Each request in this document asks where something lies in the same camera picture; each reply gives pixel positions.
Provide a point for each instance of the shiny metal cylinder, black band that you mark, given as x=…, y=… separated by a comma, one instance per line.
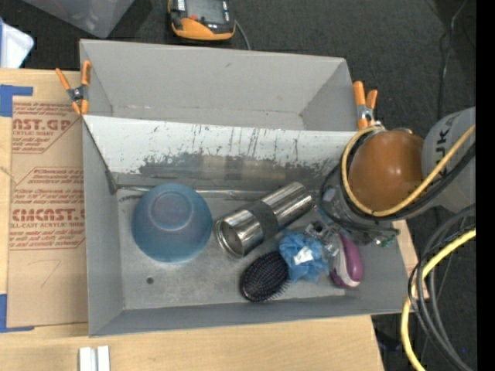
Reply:
x=267, y=216

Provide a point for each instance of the brown cardboard board, red print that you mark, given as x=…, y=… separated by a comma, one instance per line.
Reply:
x=46, y=269

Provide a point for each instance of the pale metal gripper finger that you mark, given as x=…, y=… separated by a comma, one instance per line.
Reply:
x=318, y=229
x=332, y=251

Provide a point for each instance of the grey metal bin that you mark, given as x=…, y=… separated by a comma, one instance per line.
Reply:
x=185, y=284

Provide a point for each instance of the blue mesh bath puff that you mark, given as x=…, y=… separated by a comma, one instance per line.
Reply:
x=301, y=263

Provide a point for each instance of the purple and white oval device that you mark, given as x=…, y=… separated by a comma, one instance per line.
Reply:
x=350, y=265

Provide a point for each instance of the black oval hairbrush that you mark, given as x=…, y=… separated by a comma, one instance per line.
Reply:
x=263, y=276

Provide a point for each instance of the blue bowl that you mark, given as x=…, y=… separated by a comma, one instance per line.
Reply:
x=170, y=222

